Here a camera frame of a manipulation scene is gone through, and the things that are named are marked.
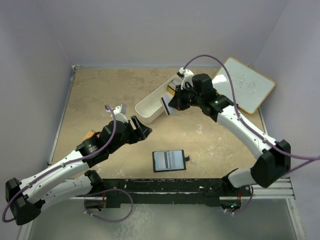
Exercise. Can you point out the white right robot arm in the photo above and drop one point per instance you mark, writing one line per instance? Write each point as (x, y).
(272, 156)

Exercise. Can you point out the small whiteboard yellow frame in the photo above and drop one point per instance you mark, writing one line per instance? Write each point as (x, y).
(250, 87)

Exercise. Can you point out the stack of cards in tray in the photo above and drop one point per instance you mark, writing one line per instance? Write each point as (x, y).
(171, 87)

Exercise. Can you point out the aluminium frame rail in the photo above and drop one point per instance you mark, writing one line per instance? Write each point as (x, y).
(280, 189)

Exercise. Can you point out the white magnetic stripe card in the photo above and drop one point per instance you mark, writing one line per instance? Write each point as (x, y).
(160, 158)

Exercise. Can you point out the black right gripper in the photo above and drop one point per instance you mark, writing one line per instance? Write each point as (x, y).
(177, 102)

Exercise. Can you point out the black leather card holder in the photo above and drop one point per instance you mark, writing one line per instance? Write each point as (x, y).
(176, 160)

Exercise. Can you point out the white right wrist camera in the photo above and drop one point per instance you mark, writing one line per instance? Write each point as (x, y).
(186, 76)

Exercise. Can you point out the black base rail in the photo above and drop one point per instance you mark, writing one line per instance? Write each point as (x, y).
(191, 191)

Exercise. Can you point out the orange spiral notepad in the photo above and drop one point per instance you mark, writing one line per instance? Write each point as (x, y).
(90, 134)

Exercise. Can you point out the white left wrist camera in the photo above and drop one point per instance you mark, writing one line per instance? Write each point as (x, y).
(119, 112)

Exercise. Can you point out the white plastic card tray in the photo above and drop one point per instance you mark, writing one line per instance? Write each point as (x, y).
(151, 107)

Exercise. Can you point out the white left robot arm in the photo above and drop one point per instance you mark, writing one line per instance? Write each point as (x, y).
(73, 175)

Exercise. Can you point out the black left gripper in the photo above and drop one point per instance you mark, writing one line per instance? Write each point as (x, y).
(136, 136)

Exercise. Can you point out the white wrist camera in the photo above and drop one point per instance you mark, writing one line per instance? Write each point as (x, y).
(186, 76)
(119, 112)

